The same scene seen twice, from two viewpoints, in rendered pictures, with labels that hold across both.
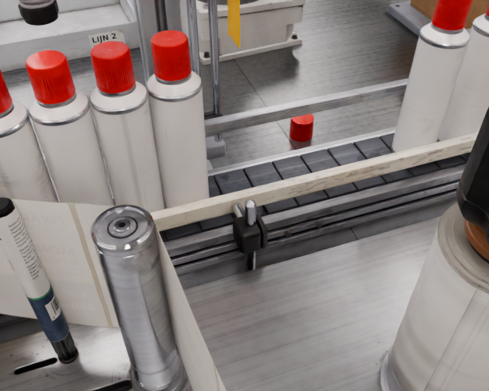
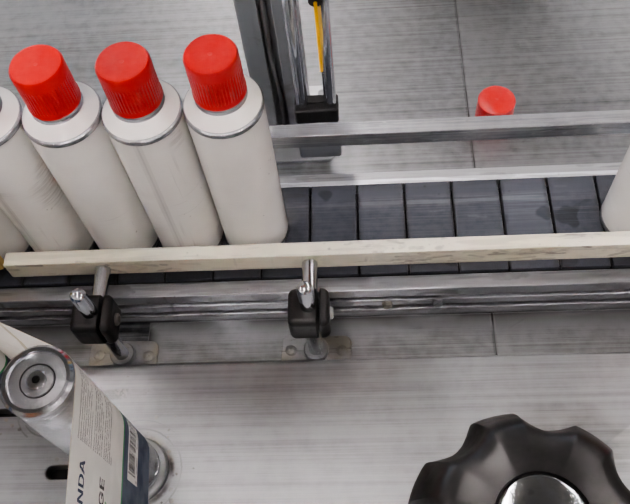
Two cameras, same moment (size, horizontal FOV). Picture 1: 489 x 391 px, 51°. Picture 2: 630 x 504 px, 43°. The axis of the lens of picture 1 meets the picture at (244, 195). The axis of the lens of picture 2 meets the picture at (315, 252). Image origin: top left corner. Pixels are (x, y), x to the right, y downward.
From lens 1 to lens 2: 0.23 m
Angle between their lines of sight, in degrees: 24
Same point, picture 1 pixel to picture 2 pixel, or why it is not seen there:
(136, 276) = (51, 433)
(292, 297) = (336, 419)
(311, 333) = (338, 479)
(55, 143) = (52, 163)
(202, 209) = (259, 258)
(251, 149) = not seen: hidden behind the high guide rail
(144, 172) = (178, 204)
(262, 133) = (433, 105)
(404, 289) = not seen: hidden behind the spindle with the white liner
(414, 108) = not seen: outside the picture
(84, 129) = (90, 151)
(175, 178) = (225, 212)
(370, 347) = not seen: outside the picture
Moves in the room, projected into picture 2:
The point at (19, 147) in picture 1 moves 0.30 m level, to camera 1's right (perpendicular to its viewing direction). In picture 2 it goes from (5, 162) to (458, 289)
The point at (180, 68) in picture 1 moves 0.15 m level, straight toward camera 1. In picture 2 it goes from (221, 98) to (145, 327)
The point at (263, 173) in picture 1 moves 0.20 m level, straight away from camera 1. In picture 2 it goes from (382, 202) to (458, 28)
